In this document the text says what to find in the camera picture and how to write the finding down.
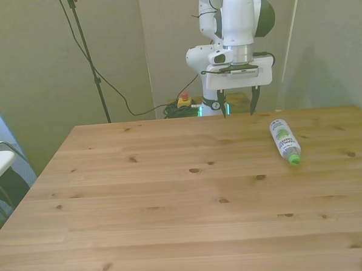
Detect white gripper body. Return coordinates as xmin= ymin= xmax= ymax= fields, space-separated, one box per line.
xmin=203 ymin=55 xmax=274 ymax=92

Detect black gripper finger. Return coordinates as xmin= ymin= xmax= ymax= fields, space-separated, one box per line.
xmin=217 ymin=89 xmax=228 ymax=119
xmin=248 ymin=85 xmax=262 ymax=116

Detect water bottle with green cap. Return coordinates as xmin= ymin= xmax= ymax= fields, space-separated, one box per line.
xmin=268 ymin=118 xmax=303 ymax=169

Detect black tripod stand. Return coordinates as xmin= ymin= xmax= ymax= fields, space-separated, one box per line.
xmin=66 ymin=0 xmax=112 ymax=125

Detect yellow emergency stop button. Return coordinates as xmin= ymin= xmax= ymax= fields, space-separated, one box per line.
xmin=176 ymin=91 xmax=193 ymax=109

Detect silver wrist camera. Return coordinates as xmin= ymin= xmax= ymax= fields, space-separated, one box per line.
xmin=225 ymin=65 xmax=261 ymax=80

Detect coiled green and black cables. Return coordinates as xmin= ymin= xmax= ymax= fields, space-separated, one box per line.
xmin=163 ymin=99 xmax=204 ymax=119

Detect long black cable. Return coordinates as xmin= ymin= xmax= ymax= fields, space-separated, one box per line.
xmin=57 ymin=0 xmax=181 ymax=121

